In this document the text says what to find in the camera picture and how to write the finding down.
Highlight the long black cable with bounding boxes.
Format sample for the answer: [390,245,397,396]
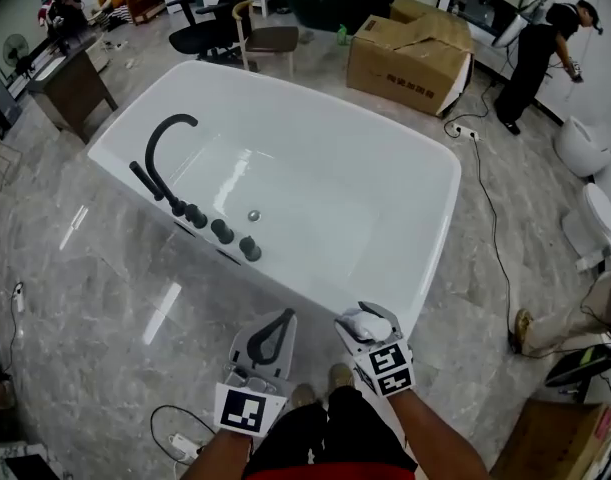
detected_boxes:
[443,81,524,355]

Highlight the white bathtub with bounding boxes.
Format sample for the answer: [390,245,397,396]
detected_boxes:
[87,59,463,340]

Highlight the white charger block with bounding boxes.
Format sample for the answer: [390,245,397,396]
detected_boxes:
[169,432,202,462]

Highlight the white toilet with lid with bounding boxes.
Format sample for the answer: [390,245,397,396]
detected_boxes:
[560,182,611,275]

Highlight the black tablet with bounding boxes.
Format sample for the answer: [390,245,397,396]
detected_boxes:
[544,342,611,390]

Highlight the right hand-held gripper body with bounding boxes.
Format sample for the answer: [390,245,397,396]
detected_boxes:
[348,335,417,399]

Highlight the person's black shorts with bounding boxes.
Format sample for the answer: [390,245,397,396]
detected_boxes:
[242,385,419,477]

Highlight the thin black cable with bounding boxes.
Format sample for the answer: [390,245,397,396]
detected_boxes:
[149,404,219,480]

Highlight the white round toilet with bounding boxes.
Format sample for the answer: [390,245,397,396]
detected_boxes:
[554,114,611,179]

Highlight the black hand shower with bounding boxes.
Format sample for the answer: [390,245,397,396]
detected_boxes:
[128,160,165,202]

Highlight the person's left shoe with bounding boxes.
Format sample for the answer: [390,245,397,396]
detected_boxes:
[289,382,317,410]

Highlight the large cardboard box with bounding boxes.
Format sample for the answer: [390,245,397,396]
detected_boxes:
[345,0,476,119]

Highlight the black curved faucet spout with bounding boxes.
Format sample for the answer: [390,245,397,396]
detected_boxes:
[144,113,200,205]

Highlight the black faucet knob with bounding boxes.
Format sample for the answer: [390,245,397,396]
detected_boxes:
[210,218,236,246]
[238,235,263,263]
[184,202,209,231]

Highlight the person's right forearm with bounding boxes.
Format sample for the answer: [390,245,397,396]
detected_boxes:
[387,387,492,480]

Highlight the white bottle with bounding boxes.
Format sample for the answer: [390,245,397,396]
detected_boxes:
[342,314,391,342]

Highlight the open cardboard box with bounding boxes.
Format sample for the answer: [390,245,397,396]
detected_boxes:
[488,399,611,480]

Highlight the wooden chair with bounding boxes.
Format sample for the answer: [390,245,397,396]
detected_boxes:
[231,0,301,78]

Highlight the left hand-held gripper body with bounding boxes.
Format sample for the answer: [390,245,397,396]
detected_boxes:
[213,310,299,440]

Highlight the gold wire rack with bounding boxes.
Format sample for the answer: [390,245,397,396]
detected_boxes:
[0,137,24,192]

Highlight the black standing fan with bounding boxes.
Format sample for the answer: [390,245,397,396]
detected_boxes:
[1,32,37,78]

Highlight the person's left forearm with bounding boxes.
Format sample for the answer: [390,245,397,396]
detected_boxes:
[179,426,256,480]

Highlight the wooden crate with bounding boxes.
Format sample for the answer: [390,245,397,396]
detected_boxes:
[125,0,168,27]

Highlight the black office chair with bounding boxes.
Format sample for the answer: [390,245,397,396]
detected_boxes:
[166,0,267,63]

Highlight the brown wooden cabinet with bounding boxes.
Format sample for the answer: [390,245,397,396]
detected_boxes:
[26,32,120,145]

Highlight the person's right shoe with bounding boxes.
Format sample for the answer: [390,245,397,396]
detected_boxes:
[328,362,356,392]

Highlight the white power strip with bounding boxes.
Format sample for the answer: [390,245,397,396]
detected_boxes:
[451,122,482,143]

